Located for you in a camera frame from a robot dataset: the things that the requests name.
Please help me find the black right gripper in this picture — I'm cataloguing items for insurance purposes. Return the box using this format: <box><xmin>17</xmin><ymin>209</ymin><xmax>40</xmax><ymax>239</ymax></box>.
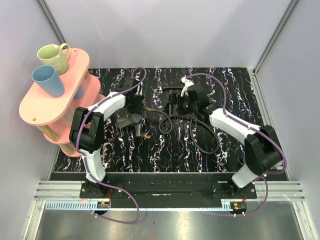
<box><xmin>162</xmin><ymin>92</ymin><xmax>198</xmax><ymax>116</ymax></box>

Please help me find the grey faucet with brass fittings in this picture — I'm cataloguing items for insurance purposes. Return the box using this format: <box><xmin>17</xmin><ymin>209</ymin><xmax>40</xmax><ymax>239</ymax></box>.
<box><xmin>116</xmin><ymin>110</ymin><xmax>151</xmax><ymax>140</ymax></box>

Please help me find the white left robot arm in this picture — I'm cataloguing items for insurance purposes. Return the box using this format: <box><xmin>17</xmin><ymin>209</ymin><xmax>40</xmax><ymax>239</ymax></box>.
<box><xmin>69</xmin><ymin>77</ymin><xmax>144</xmax><ymax>198</ymax></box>

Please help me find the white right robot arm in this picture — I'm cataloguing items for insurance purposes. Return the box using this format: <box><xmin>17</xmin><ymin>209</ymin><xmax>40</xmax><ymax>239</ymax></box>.
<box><xmin>169</xmin><ymin>82</ymin><xmax>286</xmax><ymax>199</ymax></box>

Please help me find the black marble pattern mat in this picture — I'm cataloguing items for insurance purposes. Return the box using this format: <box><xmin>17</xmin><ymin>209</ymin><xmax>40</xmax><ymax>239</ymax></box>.
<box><xmin>100</xmin><ymin>67</ymin><xmax>264</xmax><ymax>173</ymax></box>

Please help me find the blue plastic cup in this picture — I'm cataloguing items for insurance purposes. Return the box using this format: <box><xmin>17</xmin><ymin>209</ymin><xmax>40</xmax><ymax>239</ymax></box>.
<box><xmin>73</xmin><ymin>85</ymin><xmax>84</xmax><ymax>99</ymax></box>
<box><xmin>31</xmin><ymin>65</ymin><xmax>65</xmax><ymax>98</ymax></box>

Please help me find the pink two-tier wooden shelf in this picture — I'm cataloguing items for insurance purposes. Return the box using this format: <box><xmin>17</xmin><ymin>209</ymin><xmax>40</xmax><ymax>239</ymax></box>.
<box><xmin>19</xmin><ymin>48</ymin><xmax>104</xmax><ymax>157</ymax></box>

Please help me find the green ceramic mug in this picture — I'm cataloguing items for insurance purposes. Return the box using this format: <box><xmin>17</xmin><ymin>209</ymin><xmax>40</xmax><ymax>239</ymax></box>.
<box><xmin>37</xmin><ymin>43</ymin><xmax>71</xmax><ymax>75</ymax></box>

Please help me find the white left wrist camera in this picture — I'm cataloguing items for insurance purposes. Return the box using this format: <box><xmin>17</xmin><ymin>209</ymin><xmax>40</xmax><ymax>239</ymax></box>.
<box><xmin>135</xmin><ymin>83</ymin><xmax>143</xmax><ymax>96</ymax></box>

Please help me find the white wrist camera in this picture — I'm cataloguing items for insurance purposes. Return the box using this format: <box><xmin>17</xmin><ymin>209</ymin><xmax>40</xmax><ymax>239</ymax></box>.
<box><xmin>180</xmin><ymin>77</ymin><xmax>194</xmax><ymax>97</ymax></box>
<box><xmin>135</xmin><ymin>83</ymin><xmax>143</xmax><ymax>96</ymax></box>

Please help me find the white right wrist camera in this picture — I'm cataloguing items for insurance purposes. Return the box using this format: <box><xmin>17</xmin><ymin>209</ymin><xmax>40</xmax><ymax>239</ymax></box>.
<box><xmin>180</xmin><ymin>77</ymin><xmax>194</xmax><ymax>97</ymax></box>

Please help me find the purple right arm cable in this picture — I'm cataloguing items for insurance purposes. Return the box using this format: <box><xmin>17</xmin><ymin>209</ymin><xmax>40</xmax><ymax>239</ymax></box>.
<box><xmin>183</xmin><ymin>72</ymin><xmax>287</xmax><ymax>218</ymax></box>

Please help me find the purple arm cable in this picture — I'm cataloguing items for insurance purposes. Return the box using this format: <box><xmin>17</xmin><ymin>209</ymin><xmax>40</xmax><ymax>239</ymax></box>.
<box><xmin>183</xmin><ymin>72</ymin><xmax>287</xmax><ymax>218</ymax></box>
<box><xmin>76</xmin><ymin>66</ymin><xmax>148</xmax><ymax>226</ymax></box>

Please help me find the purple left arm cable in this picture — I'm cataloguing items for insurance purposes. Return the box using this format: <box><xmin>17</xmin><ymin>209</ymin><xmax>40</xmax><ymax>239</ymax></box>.
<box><xmin>76</xmin><ymin>66</ymin><xmax>148</xmax><ymax>226</ymax></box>

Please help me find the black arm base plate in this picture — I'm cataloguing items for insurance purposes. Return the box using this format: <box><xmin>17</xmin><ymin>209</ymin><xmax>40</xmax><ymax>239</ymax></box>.
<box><xmin>79</xmin><ymin>181</ymin><xmax>258</xmax><ymax>201</ymax></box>

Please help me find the aluminium frame rail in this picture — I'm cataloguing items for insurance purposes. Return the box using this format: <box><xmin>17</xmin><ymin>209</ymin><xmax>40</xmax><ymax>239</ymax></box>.
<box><xmin>34</xmin><ymin>181</ymin><xmax>305</xmax><ymax>212</ymax></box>

